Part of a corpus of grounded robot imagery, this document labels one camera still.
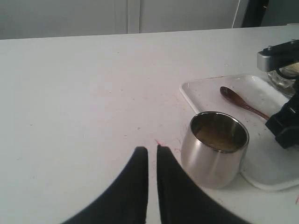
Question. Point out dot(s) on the white cabinet doors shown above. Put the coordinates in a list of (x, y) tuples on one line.
[(51, 18)]

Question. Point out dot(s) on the dark post at right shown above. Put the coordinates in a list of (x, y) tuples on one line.
[(263, 13)]

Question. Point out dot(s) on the white rectangular plastic tray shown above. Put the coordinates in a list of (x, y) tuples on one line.
[(267, 165)]

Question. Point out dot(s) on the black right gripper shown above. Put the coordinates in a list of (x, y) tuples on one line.
[(285, 123)]

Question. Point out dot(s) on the brown wooden spoon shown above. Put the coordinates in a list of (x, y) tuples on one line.
[(235, 99)]

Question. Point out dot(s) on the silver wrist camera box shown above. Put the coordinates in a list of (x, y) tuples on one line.
[(278, 56)]

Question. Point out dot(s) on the stainless steel cup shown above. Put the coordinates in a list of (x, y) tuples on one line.
[(213, 149)]

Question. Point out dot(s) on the steel bowl with rice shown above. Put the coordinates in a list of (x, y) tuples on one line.
[(282, 84)]

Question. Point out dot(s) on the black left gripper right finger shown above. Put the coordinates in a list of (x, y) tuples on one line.
[(181, 201)]

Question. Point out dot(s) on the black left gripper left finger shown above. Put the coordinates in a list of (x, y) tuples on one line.
[(125, 200)]

